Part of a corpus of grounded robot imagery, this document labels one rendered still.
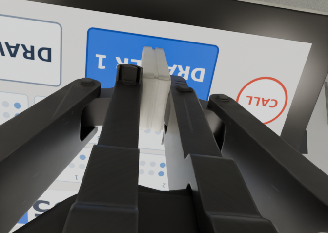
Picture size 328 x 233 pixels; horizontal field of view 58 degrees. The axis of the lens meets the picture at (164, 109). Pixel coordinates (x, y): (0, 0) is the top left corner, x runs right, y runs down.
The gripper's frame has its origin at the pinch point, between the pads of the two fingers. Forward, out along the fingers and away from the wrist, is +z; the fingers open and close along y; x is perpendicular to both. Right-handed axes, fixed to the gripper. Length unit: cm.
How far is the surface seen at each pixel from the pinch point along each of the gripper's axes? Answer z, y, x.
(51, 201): 3.6, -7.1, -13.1
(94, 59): 3.7, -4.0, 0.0
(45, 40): 3.7, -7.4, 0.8
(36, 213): 3.6, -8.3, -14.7
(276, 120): 3.7, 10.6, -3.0
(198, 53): 3.7, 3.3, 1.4
